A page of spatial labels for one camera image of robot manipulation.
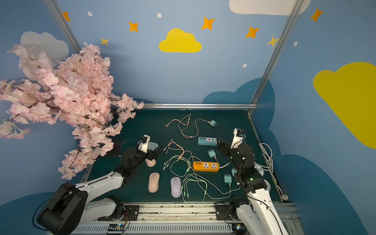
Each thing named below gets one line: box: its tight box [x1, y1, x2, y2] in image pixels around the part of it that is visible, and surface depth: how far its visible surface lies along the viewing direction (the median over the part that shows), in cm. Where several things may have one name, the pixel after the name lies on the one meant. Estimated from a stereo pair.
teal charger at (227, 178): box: [223, 174, 233, 184], surface depth 86 cm
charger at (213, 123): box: [209, 119, 219, 128], surface depth 115 cm
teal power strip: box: [197, 136, 218, 147], surface depth 103 cm
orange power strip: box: [193, 161, 220, 172], surface depth 90 cm
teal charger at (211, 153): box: [207, 149, 217, 159], surface depth 97 cm
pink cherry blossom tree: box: [0, 44, 145, 180], surface depth 62 cm
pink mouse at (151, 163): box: [144, 158, 157, 168], surface depth 92 cm
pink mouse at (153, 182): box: [147, 172, 161, 193], surface depth 84 cm
